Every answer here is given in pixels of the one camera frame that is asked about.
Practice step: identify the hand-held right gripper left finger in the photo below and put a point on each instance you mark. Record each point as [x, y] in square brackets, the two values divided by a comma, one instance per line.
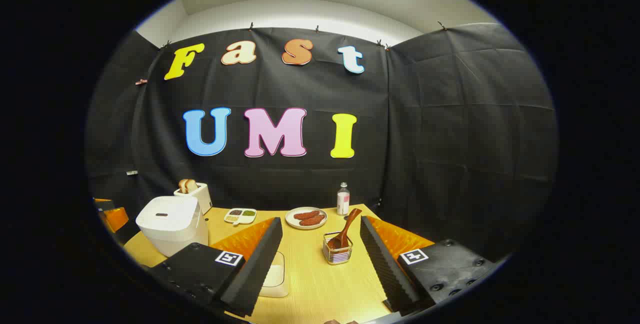
[250, 269]

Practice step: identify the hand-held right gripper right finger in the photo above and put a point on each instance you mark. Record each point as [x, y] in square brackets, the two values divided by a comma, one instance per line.
[390, 269]

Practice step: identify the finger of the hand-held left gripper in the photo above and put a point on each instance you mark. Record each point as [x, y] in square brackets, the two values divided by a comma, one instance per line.
[117, 218]

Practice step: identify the white rice cooker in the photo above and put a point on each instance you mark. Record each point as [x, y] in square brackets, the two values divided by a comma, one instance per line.
[170, 224]

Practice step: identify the brown wooden spoon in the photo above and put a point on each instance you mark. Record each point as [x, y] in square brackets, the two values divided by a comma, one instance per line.
[350, 224]

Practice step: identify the clear glass container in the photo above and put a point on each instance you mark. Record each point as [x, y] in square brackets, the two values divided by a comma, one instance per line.
[275, 293]

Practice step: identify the white divided dish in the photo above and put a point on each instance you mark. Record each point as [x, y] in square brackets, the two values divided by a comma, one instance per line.
[241, 220]

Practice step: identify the yellow soybeans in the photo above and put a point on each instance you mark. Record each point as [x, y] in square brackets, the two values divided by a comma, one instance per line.
[232, 218]

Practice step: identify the dark brown beans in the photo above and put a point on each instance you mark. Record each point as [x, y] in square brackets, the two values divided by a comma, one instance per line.
[236, 212]

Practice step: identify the white round plate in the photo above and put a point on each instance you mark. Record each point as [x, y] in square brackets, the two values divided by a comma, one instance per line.
[290, 219]

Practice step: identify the toast bread slice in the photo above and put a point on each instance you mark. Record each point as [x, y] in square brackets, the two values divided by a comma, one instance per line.
[182, 186]
[192, 186]

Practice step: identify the red sausage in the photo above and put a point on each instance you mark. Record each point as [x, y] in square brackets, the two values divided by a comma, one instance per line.
[312, 221]
[306, 215]

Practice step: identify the clear bottle with pink label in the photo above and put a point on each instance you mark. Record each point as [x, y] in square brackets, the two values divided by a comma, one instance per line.
[343, 201]

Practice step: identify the white toaster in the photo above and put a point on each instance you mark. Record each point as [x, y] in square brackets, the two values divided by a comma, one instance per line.
[202, 200]

